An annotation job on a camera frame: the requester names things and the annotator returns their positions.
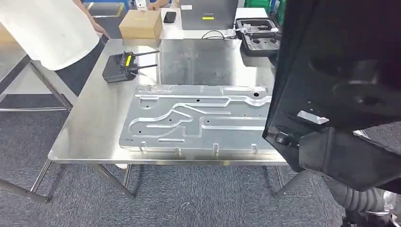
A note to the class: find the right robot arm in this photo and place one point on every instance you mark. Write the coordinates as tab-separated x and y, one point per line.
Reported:
329	78

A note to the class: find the grey metal tray plate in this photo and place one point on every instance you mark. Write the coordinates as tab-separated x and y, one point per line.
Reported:
194	125

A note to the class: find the black foam-lined open case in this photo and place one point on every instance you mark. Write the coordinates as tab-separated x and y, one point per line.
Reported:
260	45

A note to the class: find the black remote controller with antennas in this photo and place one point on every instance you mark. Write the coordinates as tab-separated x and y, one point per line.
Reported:
117	70

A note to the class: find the white tool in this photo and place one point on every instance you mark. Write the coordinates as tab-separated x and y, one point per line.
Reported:
250	30

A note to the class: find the steel bench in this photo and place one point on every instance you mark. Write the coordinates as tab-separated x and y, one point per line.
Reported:
100	125

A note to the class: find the small black device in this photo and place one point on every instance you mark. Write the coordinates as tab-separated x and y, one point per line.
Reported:
169	17

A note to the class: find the dark grey case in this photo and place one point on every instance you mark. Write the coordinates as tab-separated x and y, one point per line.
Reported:
213	11

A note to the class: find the cardboard box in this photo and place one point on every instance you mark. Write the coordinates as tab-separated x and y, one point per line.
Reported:
141	24

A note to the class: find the white table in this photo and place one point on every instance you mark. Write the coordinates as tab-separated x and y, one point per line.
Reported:
250	14

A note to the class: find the person's hand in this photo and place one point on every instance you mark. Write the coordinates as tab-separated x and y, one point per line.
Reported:
156	4

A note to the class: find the green crate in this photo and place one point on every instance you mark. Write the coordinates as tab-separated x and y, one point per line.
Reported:
258	4

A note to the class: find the steel side table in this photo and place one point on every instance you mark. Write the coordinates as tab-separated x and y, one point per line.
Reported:
47	81

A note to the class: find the person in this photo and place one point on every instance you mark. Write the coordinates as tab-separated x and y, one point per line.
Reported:
47	31

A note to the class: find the clear plastic wrap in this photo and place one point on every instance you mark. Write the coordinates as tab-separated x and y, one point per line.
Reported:
392	202

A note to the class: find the blue frame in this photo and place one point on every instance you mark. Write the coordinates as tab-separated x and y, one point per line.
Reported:
106	1

